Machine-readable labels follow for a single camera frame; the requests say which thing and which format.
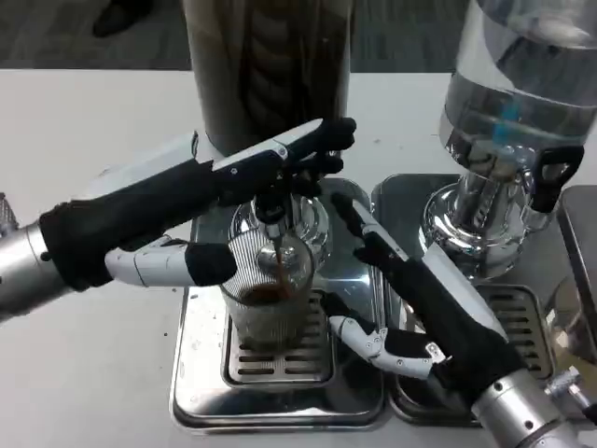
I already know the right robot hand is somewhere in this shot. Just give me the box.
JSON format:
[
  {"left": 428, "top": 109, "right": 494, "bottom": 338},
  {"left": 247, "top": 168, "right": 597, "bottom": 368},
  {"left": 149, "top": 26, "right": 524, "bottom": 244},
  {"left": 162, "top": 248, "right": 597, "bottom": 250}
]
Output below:
[{"left": 321, "top": 191, "right": 531, "bottom": 407}]

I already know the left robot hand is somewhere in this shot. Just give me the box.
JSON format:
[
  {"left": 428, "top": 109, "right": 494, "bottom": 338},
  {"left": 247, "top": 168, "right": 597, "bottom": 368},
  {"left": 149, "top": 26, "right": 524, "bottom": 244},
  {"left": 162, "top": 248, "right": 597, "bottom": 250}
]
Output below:
[{"left": 37, "top": 117, "right": 358, "bottom": 293}]

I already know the black dispenser tap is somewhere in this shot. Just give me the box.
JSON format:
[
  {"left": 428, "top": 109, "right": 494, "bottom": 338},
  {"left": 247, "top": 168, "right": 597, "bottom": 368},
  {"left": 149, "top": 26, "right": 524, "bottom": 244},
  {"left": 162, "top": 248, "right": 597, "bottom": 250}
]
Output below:
[
  {"left": 251, "top": 184, "right": 286, "bottom": 239},
  {"left": 531, "top": 145, "right": 587, "bottom": 214}
]

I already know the clear ribbed glass cup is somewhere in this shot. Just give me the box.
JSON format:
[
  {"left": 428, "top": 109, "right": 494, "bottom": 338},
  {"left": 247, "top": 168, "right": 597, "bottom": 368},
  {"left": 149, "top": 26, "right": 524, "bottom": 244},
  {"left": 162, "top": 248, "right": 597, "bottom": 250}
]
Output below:
[{"left": 218, "top": 228, "right": 314, "bottom": 351}]

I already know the steel drip grid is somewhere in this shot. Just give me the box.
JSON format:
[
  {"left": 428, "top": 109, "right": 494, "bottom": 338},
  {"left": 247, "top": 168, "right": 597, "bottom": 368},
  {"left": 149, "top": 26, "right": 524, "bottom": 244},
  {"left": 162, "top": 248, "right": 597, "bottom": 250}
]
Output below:
[
  {"left": 223, "top": 288, "right": 337, "bottom": 386},
  {"left": 475, "top": 284, "right": 556, "bottom": 379}
]

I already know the steel drip tray base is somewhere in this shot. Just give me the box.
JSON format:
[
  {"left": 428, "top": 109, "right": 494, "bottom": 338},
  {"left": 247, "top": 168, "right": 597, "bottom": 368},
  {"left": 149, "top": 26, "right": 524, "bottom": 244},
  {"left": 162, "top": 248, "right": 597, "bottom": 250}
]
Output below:
[
  {"left": 172, "top": 175, "right": 386, "bottom": 430},
  {"left": 370, "top": 175, "right": 579, "bottom": 428},
  {"left": 557, "top": 185, "right": 597, "bottom": 360}
]

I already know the dark drink dispenser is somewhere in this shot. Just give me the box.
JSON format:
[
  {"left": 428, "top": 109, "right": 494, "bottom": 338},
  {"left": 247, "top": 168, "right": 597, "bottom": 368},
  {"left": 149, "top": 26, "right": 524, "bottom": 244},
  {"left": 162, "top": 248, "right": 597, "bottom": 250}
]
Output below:
[{"left": 184, "top": 0, "right": 356, "bottom": 276}]

